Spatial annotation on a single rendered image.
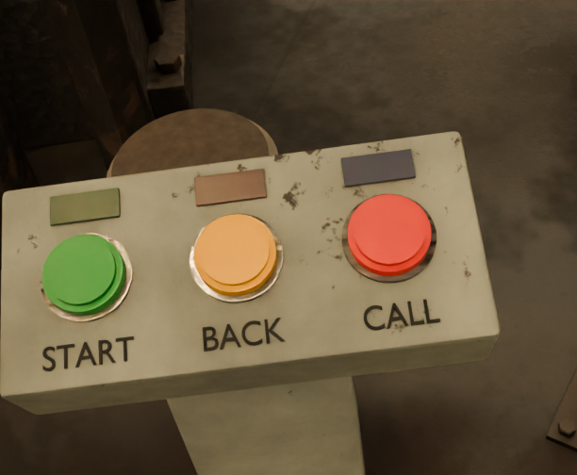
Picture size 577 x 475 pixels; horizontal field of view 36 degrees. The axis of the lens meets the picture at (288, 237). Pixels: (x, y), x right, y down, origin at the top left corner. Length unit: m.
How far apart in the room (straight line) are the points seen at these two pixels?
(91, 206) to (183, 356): 0.09
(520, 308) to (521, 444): 0.19
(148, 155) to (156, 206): 0.17
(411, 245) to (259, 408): 0.13
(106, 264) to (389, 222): 0.14
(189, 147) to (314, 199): 0.19
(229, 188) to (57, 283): 0.10
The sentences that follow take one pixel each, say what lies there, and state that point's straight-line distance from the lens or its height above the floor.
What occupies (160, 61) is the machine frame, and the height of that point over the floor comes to 0.09.
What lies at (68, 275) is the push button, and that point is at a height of 0.61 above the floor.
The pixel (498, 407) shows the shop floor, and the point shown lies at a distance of 1.09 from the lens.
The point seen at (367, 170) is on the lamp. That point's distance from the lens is 0.45.
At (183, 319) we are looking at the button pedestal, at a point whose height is 0.59.
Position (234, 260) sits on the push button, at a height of 0.61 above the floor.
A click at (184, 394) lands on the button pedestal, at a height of 0.54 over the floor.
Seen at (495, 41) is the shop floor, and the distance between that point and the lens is 1.55.
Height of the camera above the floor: 0.93
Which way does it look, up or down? 48 degrees down
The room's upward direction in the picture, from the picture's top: 10 degrees counter-clockwise
